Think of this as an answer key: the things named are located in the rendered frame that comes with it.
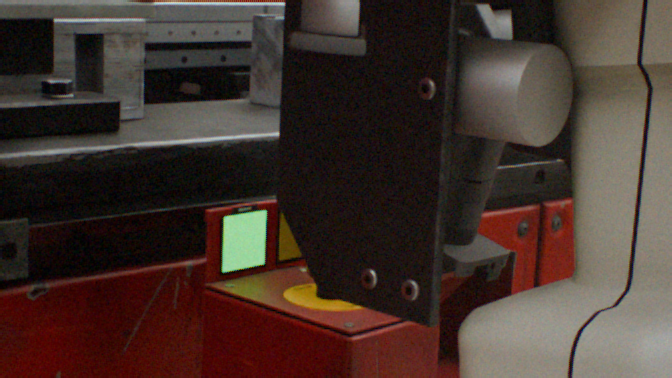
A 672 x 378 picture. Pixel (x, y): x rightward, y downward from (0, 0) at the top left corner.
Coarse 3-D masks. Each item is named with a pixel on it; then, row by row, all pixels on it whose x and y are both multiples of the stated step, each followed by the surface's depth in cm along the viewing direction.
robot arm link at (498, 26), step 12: (468, 12) 93; (480, 12) 93; (492, 12) 94; (504, 12) 96; (468, 24) 93; (480, 24) 93; (492, 24) 93; (504, 24) 94; (480, 36) 93; (492, 36) 92; (504, 36) 93
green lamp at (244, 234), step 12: (228, 216) 100; (240, 216) 101; (252, 216) 102; (264, 216) 103; (228, 228) 100; (240, 228) 101; (252, 228) 102; (264, 228) 103; (228, 240) 100; (240, 240) 101; (252, 240) 102; (264, 240) 103; (228, 252) 101; (240, 252) 102; (252, 252) 103; (264, 252) 104; (228, 264) 101; (240, 264) 102; (252, 264) 103
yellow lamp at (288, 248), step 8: (280, 216) 104; (280, 224) 105; (280, 232) 105; (288, 232) 105; (280, 240) 105; (288, 240) 105; (280, 248) 105; (288, 248) 106; (296, 248) 106; (280, 256) 105; (288, 256) 106; (296, 256) 106
